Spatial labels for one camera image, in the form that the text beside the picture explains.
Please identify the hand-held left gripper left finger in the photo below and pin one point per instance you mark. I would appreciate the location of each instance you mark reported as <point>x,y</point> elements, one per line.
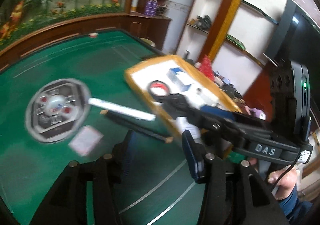
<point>127,157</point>

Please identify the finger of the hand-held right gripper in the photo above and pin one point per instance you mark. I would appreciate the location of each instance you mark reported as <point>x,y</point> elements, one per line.
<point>215,127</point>
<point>180,101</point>

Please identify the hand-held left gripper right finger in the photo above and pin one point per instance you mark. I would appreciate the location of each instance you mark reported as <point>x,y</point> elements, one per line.
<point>191,154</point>

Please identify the white yellow-taped foam tray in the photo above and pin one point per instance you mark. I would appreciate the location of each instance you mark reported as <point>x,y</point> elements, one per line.
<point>140,77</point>

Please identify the person's right hand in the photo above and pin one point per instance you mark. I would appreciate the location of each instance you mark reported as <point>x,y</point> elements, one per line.
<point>283,182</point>

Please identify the blue white carton box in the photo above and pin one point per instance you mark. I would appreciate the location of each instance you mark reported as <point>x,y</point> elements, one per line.
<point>180,81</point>

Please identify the black electrical tape roll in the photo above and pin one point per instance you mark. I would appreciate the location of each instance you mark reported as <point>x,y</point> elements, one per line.
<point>150,92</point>

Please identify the thin black rod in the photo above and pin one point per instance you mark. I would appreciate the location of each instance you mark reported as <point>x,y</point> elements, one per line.
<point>135,124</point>

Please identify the wooden sideboard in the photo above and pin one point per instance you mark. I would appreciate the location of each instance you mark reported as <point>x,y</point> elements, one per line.
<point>257,92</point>

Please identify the red plastic bag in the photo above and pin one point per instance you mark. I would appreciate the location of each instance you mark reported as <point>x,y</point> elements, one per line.
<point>207,67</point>

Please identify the white flat card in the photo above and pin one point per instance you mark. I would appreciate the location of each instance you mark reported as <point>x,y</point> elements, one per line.
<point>85,141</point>

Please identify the white marker pen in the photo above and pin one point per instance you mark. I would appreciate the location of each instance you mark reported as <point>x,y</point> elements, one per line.
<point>120,108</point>

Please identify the wooden corner cabinet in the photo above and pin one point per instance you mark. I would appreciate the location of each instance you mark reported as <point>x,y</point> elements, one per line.
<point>155,29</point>

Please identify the tan small box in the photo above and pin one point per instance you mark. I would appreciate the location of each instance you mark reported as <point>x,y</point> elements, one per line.
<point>193,22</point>

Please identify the black flat screen monitor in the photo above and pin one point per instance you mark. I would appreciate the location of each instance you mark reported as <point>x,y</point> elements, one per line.
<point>297,34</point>

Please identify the green flat board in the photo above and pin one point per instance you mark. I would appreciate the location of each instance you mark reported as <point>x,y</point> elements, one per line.
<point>236,41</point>

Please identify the black tool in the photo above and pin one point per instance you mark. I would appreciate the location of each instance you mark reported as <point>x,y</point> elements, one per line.
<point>204,21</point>

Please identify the grey table control panel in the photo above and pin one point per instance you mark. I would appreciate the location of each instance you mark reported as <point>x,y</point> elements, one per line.
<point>50,124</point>

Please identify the small red white disc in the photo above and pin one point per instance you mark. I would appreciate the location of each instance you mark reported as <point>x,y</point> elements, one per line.
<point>93,35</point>

